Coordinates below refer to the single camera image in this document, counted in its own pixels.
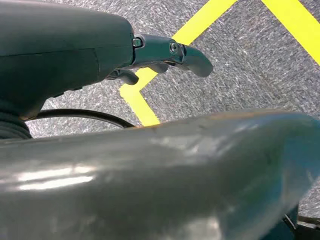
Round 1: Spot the robot left arm ribbed sleeve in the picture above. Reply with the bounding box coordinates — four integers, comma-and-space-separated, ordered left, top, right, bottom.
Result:
0, 110, 33, 140

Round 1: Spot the yellow floor tape square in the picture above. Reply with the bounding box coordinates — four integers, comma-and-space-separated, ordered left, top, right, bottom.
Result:
119, 0, 238, 127

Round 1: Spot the grey robot body shell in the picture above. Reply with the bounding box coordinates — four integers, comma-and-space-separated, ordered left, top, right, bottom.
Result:
0, 109, 320, 240

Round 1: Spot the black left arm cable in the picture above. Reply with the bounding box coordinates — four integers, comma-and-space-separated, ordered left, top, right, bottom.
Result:
26, 108, 136, 129

